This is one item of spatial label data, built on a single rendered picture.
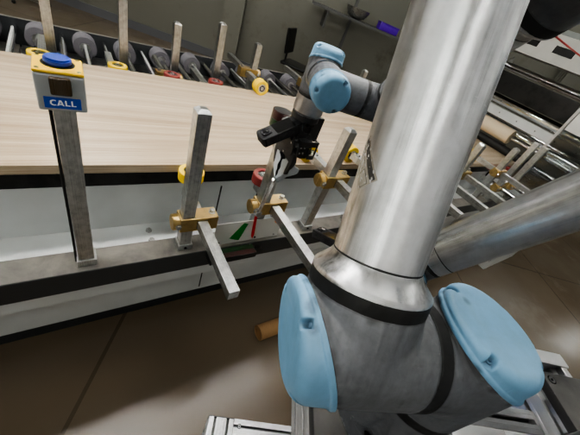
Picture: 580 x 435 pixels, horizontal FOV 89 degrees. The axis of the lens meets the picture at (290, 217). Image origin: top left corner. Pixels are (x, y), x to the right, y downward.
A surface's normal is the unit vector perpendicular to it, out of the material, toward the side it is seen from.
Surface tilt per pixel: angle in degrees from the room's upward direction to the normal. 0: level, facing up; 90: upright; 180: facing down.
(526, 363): 8
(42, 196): 90
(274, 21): 90
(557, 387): 0
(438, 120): 65
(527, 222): 80
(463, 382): 52
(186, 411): 0
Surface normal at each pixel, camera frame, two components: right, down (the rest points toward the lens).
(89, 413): 0.32, -0.73
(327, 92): 0.04, 0.65
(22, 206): 0.47, 0.67
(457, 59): -0.18, 0.15
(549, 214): -0.64, 0.12
